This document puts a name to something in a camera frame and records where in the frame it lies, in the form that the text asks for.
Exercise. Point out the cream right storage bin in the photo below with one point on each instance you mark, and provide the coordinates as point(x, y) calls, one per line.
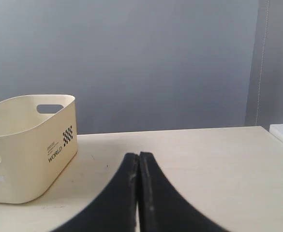
point(38, 138)

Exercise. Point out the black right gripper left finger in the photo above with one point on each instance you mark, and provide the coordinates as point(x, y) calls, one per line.
point(114, 209)

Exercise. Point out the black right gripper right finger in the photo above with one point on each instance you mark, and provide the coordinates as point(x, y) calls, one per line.
point(161, 207)

